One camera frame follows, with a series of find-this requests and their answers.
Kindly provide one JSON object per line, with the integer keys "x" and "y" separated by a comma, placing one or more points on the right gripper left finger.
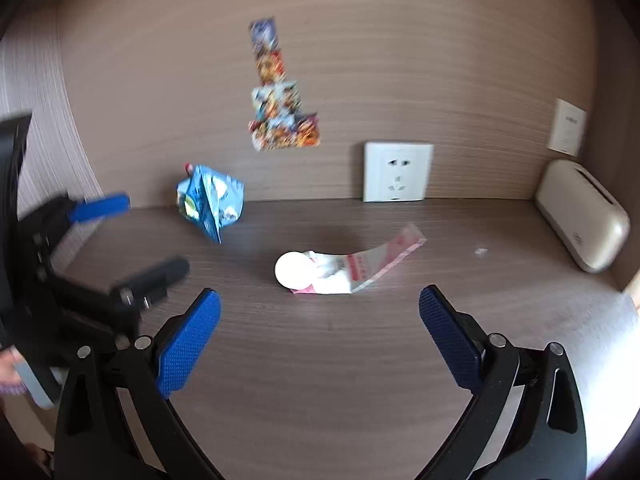
{"x": 115, "y": 419}

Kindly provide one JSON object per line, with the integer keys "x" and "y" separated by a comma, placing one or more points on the person leg pink trousers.
{"x": 11, "y": 383}

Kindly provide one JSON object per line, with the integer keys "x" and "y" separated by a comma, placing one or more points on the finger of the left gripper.
{"x": 151, "y": 285}
{"x": 104, "y": 207}

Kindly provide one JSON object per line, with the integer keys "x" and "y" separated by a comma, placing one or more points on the upper white wall socket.
{"x": 567, "y": 129}

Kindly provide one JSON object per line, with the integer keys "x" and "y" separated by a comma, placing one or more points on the white wall socket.
{"x": 567, "y": 129}
{"x": 396, "y": 171}

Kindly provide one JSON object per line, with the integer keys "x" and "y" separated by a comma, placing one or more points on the colourful wall stickers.
{"x": 279, "y": 121}

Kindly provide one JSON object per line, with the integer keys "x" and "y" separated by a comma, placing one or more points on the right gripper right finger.
{"x": 547, "y": 438}

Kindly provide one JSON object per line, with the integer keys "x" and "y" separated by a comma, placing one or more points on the lower white wall socket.
{"x": 396, "y": 171}

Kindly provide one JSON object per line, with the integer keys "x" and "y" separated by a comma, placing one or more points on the blue crumpled snack bag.
{"x": 210, "y": 200}

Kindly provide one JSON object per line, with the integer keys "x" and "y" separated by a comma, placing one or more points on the white toaster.
{"x": 591, "y": 223}

